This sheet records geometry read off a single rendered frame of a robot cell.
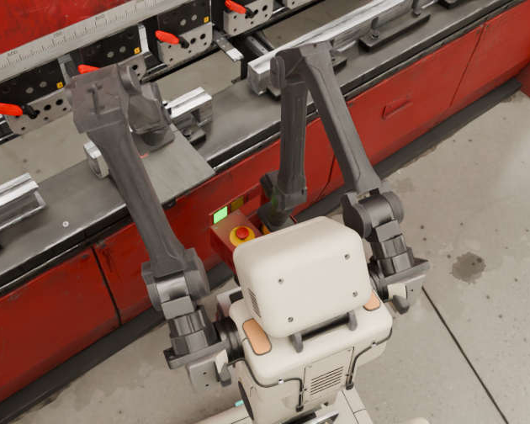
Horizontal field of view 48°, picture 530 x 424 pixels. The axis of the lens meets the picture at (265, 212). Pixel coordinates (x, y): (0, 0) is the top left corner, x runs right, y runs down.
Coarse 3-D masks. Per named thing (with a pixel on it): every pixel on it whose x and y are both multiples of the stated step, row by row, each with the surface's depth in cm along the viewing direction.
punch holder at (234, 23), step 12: (216, 0) 153; (240, 0) 152; (252, 0) 155; (264, 0) 157; (216, 12) 157; (228, 12) 152; (264, 12) 160; (216, 24) 161; (228, 24) 155; (240, 24) 158; (252, 24) 161
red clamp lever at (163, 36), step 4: (156, 32) 138; (160, 32) 138; (164, 32) 140; (156, 36) 139; (160, 36) 138; (164, 36) 138; (168, 36) 140; (172, 36) 141; (176, 36) 146; (164, 40) 139; (168, 40) 140; (172, 40) 141; (176, 40) 142; (180, 40) 143; (184, 40) 144; (172, 44) 142; (176, 44) 143; (180, 44) 144; (184, 44) 144; (188, 44) 145; (184, 48) 145
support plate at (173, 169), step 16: (176, 128) 164; (176, 144) 160; (144, 160) 157; (160, 160) 157; (176, 160) 158; (192, 160) 158; (160, 176) 154; (176, 176) 155; (192, 176) 155; (208, 176) 155; (160, 192) 152; (176, 192) 152
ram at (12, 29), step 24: (0, 0) 112; (24, 0) 115; (48, 0) 118; (72, 0) 121; (96, 0) 125; (120, 0) 129; (168, 0) 137; (0, 24) 115; (24, 24) 118; (48, 24) 122; (72, 24) 126; (120, 24) 133; (0, 48) 119; (72, 48) 130; (0, 72) 122
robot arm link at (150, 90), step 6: (144, 84) 139; (150, 84) 139; (156, 84) 142; (144, 90) 139; (150, 90) 139; (156, 90) 142; (144, 96) 139; (150, 96) 139; (156, 96) 141; (162, 102) 143; (162, 108) 133; (162, 114) 133; (168, 114) 138; (168, 120) 135; (132, 126) 134
